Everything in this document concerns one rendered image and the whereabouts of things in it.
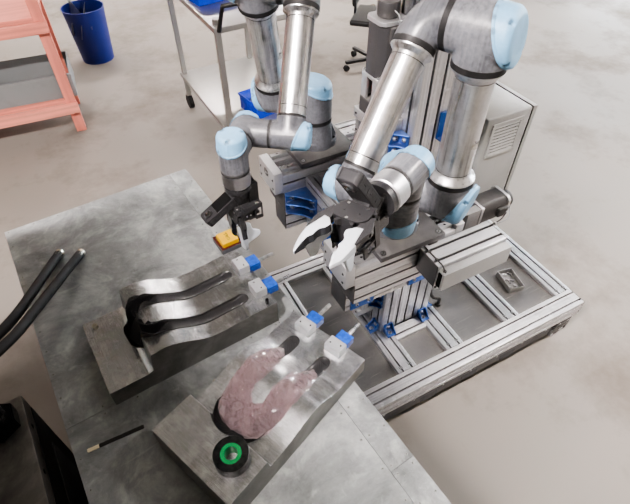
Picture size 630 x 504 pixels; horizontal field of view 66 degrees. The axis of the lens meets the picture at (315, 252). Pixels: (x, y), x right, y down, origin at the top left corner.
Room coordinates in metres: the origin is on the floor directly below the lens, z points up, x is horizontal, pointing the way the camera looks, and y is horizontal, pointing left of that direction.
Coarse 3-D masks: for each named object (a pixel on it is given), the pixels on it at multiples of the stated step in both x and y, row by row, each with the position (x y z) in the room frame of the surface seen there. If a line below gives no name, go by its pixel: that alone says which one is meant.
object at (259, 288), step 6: (270, 276) 0.97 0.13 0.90; (288, 276) 0.98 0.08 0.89; (252, 282) 0.93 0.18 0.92; (258, 282) 0.93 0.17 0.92; (264, 282) 0.94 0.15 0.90; (270, 282) 0.94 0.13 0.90; (276, 282) 0.94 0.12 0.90; (252, 288) 0.91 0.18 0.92; (258, 288) 0.91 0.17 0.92; (264, 288) 0.91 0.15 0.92; (270, 288) 0.92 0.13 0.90; (276, 288) 0.93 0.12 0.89; (258, 294) 0.90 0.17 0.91; (264, 294) 0.91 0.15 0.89
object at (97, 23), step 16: (80, 0) 4.65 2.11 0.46; (96, 0) 4.65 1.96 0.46; (64, 16) 4.38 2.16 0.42; (80, 16) 4.33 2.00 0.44; (96, 16) 4.40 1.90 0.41; (80, 32) 4.33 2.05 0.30; (96, 32) 4.38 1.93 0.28; (80, 48) 4.37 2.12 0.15; (96, 48) 4.36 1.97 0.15; (112, 48) 4.54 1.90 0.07; (96, 64) 4.36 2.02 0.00
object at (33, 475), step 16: (16, 400) 0.63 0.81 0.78; (32, 416) 0.61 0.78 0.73; (16, 432) 0.54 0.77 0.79; (32, 432) 0.54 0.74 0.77; (0, 448) 0.50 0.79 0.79; (16, 448) 0.50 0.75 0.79; (32, 448) 0.50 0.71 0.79; (0, 464) 0.46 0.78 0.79; (16, 464) 0.46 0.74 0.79; (32, 464) 0.46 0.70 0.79; (0, 480) 0.42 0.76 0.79; (16, 480) 0.42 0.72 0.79; (32, 480) 0.42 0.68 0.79; (48, 480) 0.43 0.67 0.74; (0, 496) 0.38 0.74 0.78; (16, 496) 0.38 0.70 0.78; (32, 496) 0.38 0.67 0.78; (48, 496) 0.39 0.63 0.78
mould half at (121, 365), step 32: (224, 256) 1.06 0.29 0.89; (128, 288) 0.90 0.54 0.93; (160, 288) 0.91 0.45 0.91; (224, 288) 0.94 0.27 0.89; (96, 320) 0.84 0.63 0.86; (224, 320) 0.82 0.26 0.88; (256, 320) 0.84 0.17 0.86; (96, 352) 0.73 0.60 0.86; (128, 352) 0.73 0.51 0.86; (160, 352) 0.69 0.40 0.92; (192, 352) 0.73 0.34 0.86; (128, 384) 0.63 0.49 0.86
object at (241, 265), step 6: (240, 258) 1.03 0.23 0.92; (246, 258) 1.04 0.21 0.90; (252, 258) 1.04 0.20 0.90; (258, 258) 1.05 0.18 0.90; (264, 258) 1.05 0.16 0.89; (234, 264) 1.01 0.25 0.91; (240, 264) 1.01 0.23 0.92; (246, 264) 1.01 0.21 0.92; (252, 264) 1.02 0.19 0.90; (258, 264) 1.02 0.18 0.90; (240, 270) 0.99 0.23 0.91; (246, 270) 1.00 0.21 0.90
